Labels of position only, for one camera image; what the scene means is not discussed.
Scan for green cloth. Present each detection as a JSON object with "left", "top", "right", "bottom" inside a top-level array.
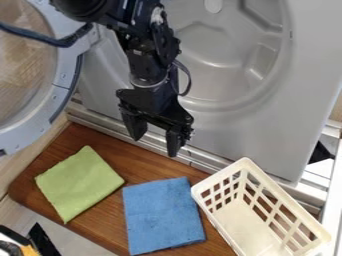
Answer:
[{"left": 33, "top": 144, "right": 127, "bottom": 225}]

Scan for washing machine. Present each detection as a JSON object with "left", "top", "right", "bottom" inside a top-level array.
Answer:
[{"left": 0, "top": 0, "right": 342, "bottom": 208}]

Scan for blue cloth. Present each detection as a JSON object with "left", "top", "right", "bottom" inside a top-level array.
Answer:
[{"left": 121, "top": 176, "right": 208, "bottom": 256}]

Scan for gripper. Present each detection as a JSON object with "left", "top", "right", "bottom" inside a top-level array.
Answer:
[{"left": 114, "top": 79, "right": 196, "bottom": 158}]

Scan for white basket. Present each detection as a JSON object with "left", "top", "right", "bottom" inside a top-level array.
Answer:
[{"left": 189, "top": 156, "right": 333, "bottom": 256}]

